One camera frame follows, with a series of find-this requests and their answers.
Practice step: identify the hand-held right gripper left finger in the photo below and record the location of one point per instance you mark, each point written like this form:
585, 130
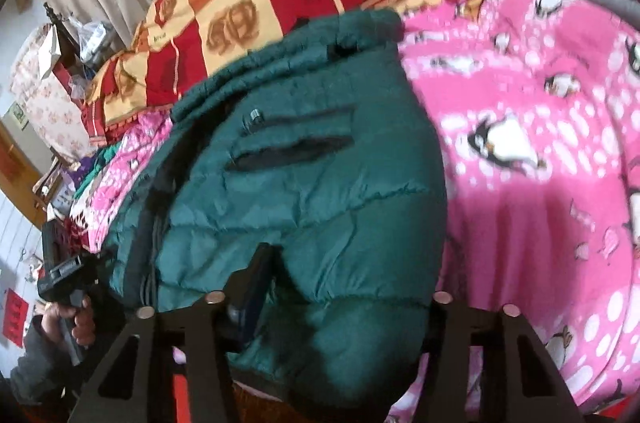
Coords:
251, 298

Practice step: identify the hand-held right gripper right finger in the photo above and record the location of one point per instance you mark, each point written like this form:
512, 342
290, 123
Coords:
450, 338

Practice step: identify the green puffer jacket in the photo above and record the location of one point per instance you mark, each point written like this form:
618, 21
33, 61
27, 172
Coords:
300, 183

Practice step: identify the person's left forearm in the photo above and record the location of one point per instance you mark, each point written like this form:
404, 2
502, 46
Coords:
35, 363

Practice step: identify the green and purple clothes pile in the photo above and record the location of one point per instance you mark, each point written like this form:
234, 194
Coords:
92, 173

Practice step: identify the person's left hand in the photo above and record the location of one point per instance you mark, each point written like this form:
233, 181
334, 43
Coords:
82, 323

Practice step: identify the wooden door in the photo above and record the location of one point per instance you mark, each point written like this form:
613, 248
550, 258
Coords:
20, 173

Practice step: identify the pink penguin print blanket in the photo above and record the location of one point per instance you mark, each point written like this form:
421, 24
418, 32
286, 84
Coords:
525, 213

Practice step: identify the clear plastic bag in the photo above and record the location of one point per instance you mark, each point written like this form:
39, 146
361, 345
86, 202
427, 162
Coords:
95, 40

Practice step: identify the red paper wall decoration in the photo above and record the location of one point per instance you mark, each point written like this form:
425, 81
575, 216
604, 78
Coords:
16, 318

